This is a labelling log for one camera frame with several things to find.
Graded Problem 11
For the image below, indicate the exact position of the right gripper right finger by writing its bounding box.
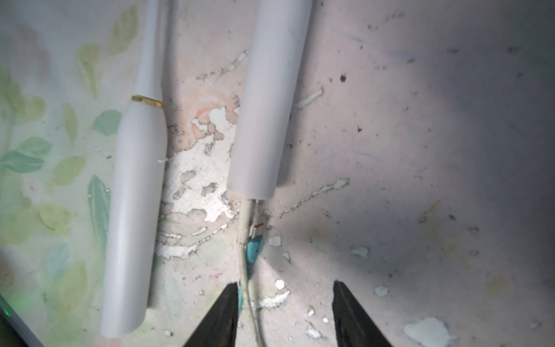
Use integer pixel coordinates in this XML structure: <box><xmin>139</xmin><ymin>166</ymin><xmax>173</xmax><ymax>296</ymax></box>
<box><xmin>332</xmin><ymin>280</ymin><xmax>393</xmax><ymax>347</ymax></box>

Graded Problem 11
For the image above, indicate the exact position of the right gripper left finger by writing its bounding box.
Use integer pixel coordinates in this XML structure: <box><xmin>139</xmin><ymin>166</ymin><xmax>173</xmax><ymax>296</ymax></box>
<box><xmin>184</xmin><ymin>282</ymin><xmax>238</xmax><ymax>347</ymax></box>

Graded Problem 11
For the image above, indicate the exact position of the teal charging cable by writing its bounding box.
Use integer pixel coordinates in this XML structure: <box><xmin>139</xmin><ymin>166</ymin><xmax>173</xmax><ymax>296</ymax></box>
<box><xmin>236</xmin><ymin>233</ymin><xmax>264</xmax><ymax>313</ymax></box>

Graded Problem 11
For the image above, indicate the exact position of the white charging cable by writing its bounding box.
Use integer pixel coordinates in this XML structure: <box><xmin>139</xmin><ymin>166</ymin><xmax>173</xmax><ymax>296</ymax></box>
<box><xmin>236</xmin><ymin>197</ymin><xmax>264</xmax><ymax>347</ymax></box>

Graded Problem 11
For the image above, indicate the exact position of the white electric toothbrush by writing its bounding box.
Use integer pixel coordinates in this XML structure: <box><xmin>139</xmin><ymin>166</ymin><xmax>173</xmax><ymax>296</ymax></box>
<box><xmin>227</xmin><ymin>1</ymin><xmax>312</xmax><ymax>200</ymax></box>
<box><xmin>100</xmin><ymin>1</ymin><xmax>168</xmax><ymax>339</ymax></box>

